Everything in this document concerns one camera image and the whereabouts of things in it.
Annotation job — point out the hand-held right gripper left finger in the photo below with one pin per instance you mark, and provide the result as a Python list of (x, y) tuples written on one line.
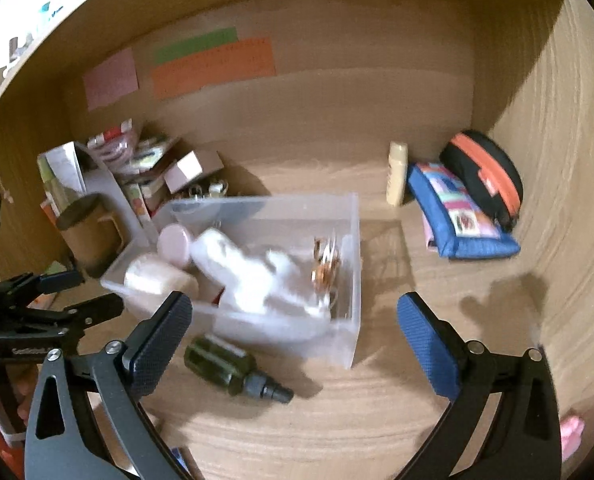
[(159, 345)]

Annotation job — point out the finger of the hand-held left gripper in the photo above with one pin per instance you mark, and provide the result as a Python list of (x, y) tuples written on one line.
[(97, 307), (59, 280)]

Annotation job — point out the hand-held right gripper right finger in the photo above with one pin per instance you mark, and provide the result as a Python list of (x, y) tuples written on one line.
[(427, 345)]

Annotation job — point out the dark green dropper bottle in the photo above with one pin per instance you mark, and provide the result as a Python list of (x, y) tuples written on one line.
[(217, 360)]

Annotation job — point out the pink round jar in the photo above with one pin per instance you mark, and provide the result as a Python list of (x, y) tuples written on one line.
[(174, 242)]

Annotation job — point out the clear plastic storage bin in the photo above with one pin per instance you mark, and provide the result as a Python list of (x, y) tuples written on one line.
[(287, 220)]

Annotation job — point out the wooden desktop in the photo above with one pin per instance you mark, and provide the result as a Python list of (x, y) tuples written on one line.
[(367, 410)]

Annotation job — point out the person's left hand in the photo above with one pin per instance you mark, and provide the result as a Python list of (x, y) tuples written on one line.
[(23, 395)]

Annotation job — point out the person's right hand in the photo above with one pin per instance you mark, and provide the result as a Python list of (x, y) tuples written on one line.
[(572, 435)]

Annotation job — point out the white desk organiser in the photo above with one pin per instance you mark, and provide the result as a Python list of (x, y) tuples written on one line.
[(107, 185)]

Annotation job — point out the white printed carton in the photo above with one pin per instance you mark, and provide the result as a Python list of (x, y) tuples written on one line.
[(139, 205)]

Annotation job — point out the white paper sheet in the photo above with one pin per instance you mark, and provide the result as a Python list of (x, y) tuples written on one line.
[(67, 165)]

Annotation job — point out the small blue packet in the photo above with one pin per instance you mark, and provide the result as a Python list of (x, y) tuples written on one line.
[(179, 460)]

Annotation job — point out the blue patterned pouch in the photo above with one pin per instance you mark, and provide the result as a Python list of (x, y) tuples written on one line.
[(467, 230)]

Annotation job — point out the red striped packet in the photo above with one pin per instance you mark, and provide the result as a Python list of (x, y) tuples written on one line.
[(112, 140)]

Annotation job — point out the small white brown box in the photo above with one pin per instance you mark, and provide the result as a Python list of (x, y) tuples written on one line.
[(192, 170)]

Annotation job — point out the cream lotion bottle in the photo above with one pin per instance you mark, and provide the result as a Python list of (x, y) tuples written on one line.
[(397, 175)]

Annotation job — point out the black orange zip case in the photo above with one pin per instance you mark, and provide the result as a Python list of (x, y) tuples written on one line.
[(482, 160)]

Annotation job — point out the pink sticky note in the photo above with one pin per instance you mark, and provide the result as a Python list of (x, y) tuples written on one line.
[(111, 79)]

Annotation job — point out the orange sticky note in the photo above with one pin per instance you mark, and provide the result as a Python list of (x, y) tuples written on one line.
[(212, 70)]

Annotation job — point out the green sticky note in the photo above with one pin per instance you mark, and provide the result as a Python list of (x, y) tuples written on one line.
[(197, 45)]

